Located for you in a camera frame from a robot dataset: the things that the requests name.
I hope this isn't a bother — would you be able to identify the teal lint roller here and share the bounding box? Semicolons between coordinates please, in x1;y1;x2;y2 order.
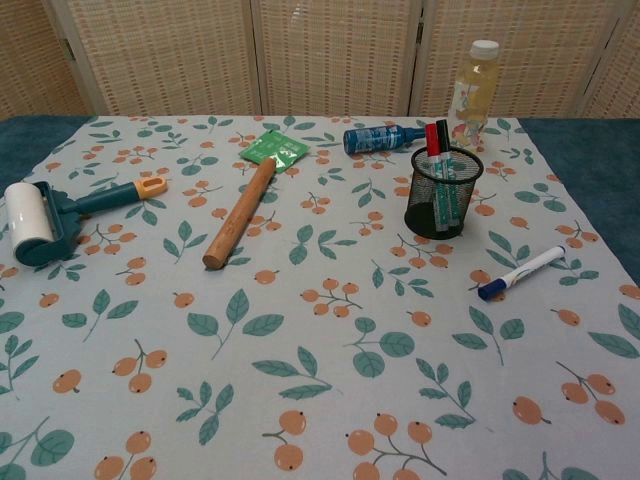
3;175;169;266

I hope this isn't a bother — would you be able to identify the clear bottle with white cap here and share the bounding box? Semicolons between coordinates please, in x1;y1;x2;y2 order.
447;39;501;152

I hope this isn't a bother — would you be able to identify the blue spray bottle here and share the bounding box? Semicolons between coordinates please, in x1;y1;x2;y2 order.
342;125;429;153

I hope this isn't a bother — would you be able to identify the black mesh pen holder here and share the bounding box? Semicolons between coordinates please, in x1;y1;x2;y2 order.
403;145;485;240

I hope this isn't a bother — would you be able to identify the black capped marker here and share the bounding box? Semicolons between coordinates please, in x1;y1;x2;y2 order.
435;118;464;229

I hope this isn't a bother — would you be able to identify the green sachet packet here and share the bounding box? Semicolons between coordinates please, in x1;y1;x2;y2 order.
237;128;309;174

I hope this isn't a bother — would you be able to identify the woven folding screen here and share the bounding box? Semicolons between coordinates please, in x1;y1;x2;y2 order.
0;0;640;121

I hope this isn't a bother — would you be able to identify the red capped marker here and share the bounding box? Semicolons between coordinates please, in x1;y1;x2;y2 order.
424;122;451;232

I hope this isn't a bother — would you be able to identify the blue whiteboard marker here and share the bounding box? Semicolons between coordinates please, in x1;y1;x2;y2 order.
477;244;568;302

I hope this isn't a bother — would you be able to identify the floral fruit print tablecloth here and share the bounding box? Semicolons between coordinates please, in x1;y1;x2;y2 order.
0;114;640;480

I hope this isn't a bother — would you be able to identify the wooden rolling pin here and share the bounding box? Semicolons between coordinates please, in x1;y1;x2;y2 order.
201;158;277;270

